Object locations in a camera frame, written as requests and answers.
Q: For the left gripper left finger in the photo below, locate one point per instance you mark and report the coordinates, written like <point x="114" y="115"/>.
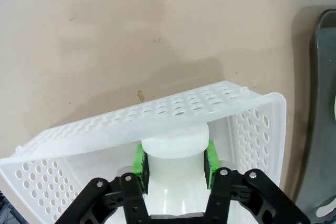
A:
<point x="110" y="200"/>

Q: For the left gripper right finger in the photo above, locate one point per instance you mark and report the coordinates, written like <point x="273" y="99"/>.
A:
<point x="246" y="197"/>

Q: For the translucent white plastic flask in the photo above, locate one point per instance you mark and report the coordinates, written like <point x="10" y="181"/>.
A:
<point x="176" y="171"/>

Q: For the white perforated plastic basket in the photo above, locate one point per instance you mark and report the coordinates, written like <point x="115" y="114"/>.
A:
<point x="105" y="140"/>

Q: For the black rectangular serving tray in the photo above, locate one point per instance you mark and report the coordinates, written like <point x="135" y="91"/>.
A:
<point x="323" y="129"/>

